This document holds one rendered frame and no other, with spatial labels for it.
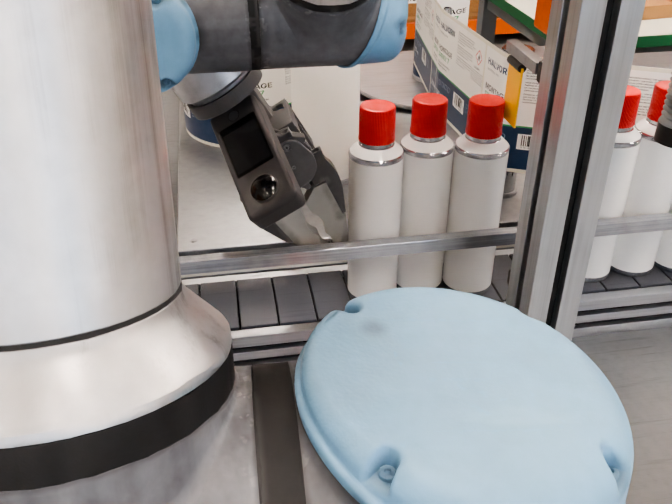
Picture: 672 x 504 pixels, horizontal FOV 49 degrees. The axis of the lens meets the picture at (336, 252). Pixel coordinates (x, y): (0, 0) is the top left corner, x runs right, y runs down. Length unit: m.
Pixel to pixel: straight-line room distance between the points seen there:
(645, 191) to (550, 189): 0.25
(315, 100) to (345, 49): 0.40
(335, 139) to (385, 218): 0.27
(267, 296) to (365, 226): 0.14
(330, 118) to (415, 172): 0.26
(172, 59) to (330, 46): 0.11
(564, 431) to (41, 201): 0.17
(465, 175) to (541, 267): 0.15
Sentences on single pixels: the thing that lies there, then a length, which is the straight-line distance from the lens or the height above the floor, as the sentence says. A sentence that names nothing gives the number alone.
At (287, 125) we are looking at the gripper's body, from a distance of 0.68.
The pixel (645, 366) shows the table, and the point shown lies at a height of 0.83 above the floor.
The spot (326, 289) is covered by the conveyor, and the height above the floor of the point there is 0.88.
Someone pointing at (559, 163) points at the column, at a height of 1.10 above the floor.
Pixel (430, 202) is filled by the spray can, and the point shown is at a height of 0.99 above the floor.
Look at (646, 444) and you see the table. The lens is 0.74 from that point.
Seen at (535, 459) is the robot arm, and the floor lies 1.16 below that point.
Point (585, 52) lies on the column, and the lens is 0.54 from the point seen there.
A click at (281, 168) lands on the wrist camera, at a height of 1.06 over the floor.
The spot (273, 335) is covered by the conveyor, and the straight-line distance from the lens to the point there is 0.72.
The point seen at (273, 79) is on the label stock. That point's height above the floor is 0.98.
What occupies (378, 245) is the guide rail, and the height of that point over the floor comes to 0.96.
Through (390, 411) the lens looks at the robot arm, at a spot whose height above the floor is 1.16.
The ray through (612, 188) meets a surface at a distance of 0.78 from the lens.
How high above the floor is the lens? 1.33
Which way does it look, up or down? 32 degrees down
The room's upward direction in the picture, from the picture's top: straight up
